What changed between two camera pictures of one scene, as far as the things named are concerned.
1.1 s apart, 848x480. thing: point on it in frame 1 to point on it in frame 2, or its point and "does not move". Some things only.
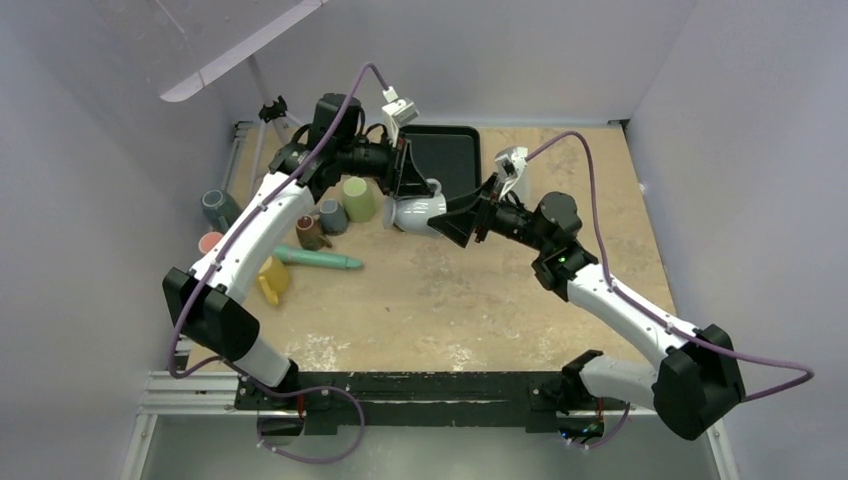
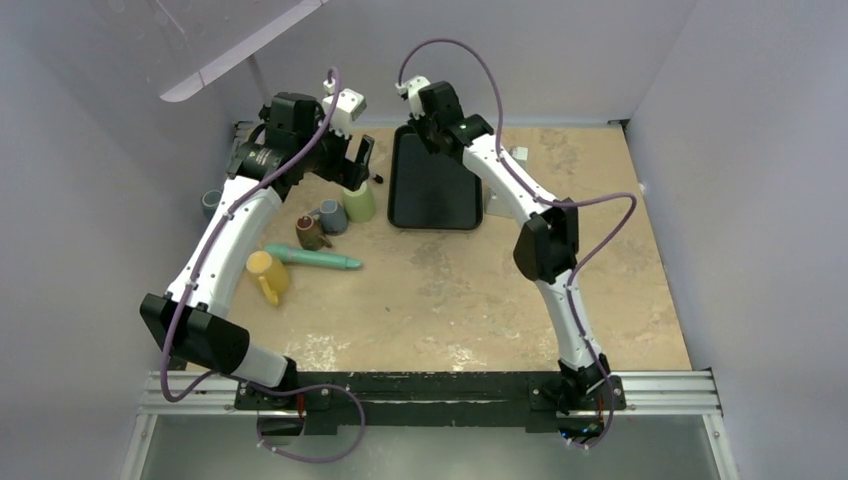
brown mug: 309,234 does not move
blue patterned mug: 333,217 does not move
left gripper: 406,180 to 344,171
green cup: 358,201 does not move
